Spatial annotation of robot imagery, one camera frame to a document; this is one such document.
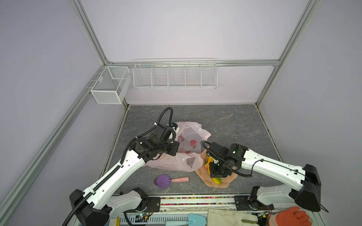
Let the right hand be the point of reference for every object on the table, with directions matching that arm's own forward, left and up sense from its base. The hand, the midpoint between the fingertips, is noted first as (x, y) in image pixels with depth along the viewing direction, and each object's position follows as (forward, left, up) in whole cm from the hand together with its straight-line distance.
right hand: (211, 177), depth 72 cm
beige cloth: (-16, -3, -11) cm, 20 cm away
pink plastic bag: (+6, +11, +11) cm, 17 cm away
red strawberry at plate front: (-3, -2, +5) cm, 6 cm away
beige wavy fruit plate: (+4, +3, -8) cm, 10 cm away
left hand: (+11, +18, +10) cm, 24 cm away
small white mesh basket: (+63, +70, +12) cm, 95 cm away
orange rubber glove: (-16, -39, -9) cm, 43 cm away
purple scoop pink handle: (+1, +27, -9) cm, 28 cm away
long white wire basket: (+65, +21, +20) cm, 71 cm away
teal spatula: (-17, +9, -10) cm, 22 cm away
